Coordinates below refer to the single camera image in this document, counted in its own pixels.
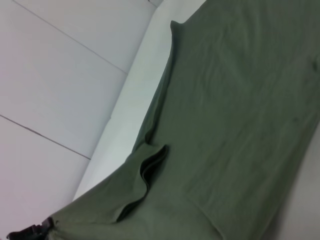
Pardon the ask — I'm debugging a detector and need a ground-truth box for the dark green shirt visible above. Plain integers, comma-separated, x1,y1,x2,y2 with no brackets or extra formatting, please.
48,0,320,240

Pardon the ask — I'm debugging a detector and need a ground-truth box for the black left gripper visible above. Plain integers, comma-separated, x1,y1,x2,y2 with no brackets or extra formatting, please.
6,217,55,240

